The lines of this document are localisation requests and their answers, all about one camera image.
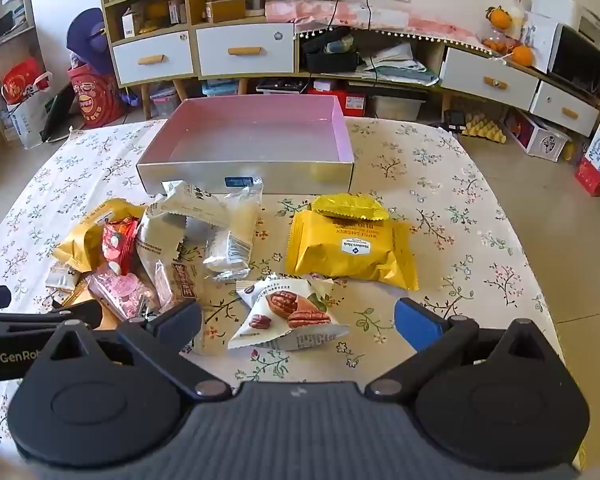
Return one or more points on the pink fringed cloth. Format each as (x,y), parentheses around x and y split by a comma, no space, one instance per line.
(380,17)

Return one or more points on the red snack packet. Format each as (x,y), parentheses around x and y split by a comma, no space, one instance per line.
(115,245)

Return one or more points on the white pecan snack packet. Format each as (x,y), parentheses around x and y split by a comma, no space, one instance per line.
(280,312)

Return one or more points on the bag of small oranges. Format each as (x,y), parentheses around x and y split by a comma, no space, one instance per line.
(495,46)

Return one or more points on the white microwave oven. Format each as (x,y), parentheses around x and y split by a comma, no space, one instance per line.
(577,60)

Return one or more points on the brown label snack packet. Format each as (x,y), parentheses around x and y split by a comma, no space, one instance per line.
(185,280)

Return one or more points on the clear storage bin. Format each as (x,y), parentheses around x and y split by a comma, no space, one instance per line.
(395,107)

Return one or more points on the white printed carton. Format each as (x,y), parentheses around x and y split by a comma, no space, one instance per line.
(537,40)

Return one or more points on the small printed carton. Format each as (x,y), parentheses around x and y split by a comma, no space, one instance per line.
(177,12)

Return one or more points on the purple hat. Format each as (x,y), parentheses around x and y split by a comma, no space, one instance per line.
(87,40)

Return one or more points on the curved wooden media console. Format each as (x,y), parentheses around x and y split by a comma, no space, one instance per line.
(430,91)

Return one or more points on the red shoebox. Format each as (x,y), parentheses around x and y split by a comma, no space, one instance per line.
(350,104)

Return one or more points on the yellow cardboard box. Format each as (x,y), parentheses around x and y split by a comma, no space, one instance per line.
(225,10)

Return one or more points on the yellow egg foam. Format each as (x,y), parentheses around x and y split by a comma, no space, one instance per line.
(482,127)

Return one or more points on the small beige snack packet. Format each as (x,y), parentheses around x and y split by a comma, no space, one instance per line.
(62,276)

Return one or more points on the pile of folded papers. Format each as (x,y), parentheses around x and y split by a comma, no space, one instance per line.
(400,65)

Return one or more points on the clear bin purple contents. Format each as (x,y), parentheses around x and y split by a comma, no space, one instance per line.
(162,102)

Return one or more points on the red printed bag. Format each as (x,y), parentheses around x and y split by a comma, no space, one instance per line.
(95,97)

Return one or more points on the pink translucent snack packet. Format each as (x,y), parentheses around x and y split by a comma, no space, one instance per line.
(122,290)

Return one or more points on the pink cardboard box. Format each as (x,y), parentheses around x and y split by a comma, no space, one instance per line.
(250,130)

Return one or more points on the clear pale cake packet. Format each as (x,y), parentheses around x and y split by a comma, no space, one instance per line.
(237,230)

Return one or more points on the floral tablecloth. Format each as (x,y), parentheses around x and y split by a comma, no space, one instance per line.
(455,200)

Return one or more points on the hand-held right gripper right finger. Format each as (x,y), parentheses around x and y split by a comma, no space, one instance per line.
(417,322)

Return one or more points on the white grey snack packet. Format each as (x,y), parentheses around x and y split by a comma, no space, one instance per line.
(152,242)

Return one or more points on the blue lid storage bin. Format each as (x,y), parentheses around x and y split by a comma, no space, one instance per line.
(220,89)

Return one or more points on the white foam box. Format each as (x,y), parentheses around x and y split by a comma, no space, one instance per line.
(555,2)

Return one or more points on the white red shopping bag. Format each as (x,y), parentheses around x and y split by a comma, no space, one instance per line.
(25,100)

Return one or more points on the yellow bag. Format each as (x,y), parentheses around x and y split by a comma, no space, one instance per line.
(157,15)

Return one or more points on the small yellow snack packet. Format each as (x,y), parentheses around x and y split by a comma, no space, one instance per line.
(347,207)

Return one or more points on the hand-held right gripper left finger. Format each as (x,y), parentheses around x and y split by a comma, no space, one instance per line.
(182,322)

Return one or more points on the black camera on tripod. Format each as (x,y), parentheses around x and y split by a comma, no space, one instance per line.
(454,120)

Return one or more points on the small white box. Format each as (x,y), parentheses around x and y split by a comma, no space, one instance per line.
(130,22)

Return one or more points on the black flat device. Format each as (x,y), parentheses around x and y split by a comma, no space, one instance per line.
(280,85)

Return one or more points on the black basket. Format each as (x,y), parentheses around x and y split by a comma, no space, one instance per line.
(330,57)

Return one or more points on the orange with leaves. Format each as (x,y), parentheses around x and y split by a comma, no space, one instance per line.
(497,17)

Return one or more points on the white box red print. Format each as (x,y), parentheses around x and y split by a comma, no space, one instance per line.
(535,135)

